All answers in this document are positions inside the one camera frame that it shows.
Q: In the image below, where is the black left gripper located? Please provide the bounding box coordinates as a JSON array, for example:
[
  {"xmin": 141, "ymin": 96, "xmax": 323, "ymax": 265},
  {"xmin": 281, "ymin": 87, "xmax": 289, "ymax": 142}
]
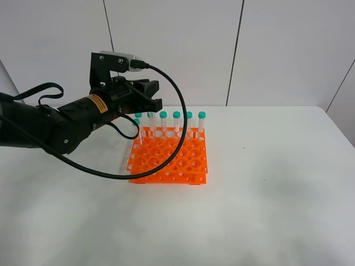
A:
[{"xmin": 89, "ymin": 78, "xmax": 163, "ymax": 121}]

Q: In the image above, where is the test tube with teal cap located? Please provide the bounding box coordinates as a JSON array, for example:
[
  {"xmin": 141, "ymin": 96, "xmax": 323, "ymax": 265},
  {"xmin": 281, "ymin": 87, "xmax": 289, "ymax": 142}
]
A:
[{"xmin": 147, "ymin": 112, "xmax": 156, "ymax": 142}]

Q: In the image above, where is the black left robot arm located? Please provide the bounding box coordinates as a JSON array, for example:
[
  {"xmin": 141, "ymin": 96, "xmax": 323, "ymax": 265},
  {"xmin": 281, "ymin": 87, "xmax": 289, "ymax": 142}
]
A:
[{"xmin": 1, "ymin": 76, "xmax": 163, "ymax": 155}]

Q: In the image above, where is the back row tube far left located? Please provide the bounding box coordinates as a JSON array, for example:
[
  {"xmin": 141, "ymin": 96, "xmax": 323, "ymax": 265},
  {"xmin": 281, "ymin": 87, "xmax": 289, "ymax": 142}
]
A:
[{"xmin": 134, "ymin": 113, "xmax": 143, "ymax": 140}]

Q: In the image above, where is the second row left tube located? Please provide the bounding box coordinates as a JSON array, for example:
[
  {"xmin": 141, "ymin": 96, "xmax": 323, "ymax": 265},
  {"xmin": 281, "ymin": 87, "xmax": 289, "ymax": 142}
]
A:
[{"xmin": 133, "ymin": 118, "xmax": 143, "ymax": 145}]

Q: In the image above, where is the orange test tube rack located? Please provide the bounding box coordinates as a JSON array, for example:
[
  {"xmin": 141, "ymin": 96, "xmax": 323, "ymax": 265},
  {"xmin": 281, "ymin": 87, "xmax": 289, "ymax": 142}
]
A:
[{"xmin": 125, "ymin": 127, "xmax": 209, "ymax": 186}]

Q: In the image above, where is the back row tube far right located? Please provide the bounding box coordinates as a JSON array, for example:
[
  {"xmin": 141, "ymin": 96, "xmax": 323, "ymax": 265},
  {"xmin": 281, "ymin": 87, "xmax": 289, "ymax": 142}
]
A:
[{"xmin": 197, "ymin": 111, "xmax": 206, "ymax": 133}]

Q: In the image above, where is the black camera cable left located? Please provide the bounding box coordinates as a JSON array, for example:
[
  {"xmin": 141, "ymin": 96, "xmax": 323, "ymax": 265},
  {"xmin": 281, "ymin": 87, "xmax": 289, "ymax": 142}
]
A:
[{"xmin": 0, "ymin": 60, "xmax": 187, "ymax": 180}]

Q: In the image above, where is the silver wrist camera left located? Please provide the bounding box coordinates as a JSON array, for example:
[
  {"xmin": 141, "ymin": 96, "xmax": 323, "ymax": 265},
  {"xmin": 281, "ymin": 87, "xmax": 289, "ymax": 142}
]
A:
[{"xmin": 100, "ymin": 50, "xmax": 142, "ymax": 72}]

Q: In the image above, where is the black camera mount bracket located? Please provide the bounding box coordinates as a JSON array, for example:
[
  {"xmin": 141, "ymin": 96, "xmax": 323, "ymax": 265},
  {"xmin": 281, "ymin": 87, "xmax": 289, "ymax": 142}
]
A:
[{"xmin": 89, "ymin": 53, "xmax": 128, "ymax": 90}]

